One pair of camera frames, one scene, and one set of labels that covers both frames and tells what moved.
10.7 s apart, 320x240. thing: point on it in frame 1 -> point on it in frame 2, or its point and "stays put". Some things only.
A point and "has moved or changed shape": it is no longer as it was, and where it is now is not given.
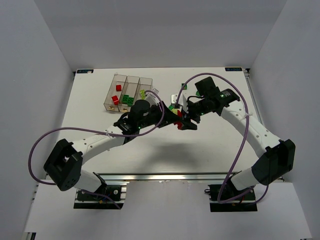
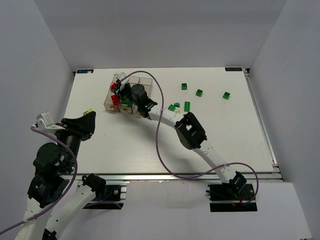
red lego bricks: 179,125 has moved or changed shape
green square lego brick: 185,86 stays put
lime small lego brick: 179,113 -> 89,110
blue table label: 233,69 stays put
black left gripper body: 164,115 -> 72,125
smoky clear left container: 112,102 stays put
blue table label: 85,71 stays put
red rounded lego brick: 115,99 stays put
